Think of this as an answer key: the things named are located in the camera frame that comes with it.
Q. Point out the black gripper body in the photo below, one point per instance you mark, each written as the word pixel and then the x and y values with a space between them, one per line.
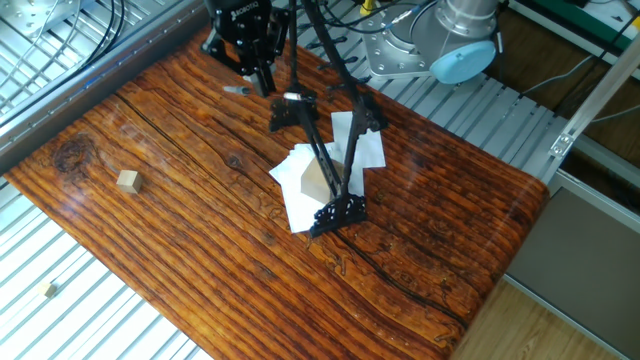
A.
pixel 248 25

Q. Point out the thin calligraphy brush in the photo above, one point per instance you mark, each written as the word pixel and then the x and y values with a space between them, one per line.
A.
pixel 236 91

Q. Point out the white paper sheet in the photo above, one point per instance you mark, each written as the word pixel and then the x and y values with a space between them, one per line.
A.
pixel 368 150
pixel 300 216
pixel 288 170

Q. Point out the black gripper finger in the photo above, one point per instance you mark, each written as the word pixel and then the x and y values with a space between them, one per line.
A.
pixel 269 68
pixel 252 72

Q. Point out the green board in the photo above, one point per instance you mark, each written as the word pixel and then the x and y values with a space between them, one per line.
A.
pixel 615 15

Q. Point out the white aluminium frame post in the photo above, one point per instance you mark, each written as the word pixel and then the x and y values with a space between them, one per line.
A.
pixel 600 92

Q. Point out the small wooden cube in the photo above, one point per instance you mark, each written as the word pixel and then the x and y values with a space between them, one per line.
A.
pixel 127 181

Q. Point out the grey robot base column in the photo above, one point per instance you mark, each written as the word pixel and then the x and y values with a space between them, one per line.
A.
pixel 470 15

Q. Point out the black metal pen rack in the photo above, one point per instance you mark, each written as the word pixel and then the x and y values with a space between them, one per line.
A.
pixel 332 165

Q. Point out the tiny yellow cube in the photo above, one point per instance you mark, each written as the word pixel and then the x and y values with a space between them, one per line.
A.
pixel 50 290

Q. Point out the large wooden block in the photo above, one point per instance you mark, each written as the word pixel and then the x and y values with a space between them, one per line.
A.
pixel 314 185

